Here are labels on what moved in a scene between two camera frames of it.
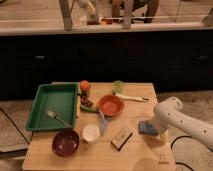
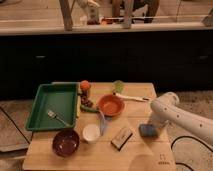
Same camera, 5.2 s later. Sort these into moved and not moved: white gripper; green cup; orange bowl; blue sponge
Moved: white gripper
Not moved: green cup; orange bowl; blue sponge
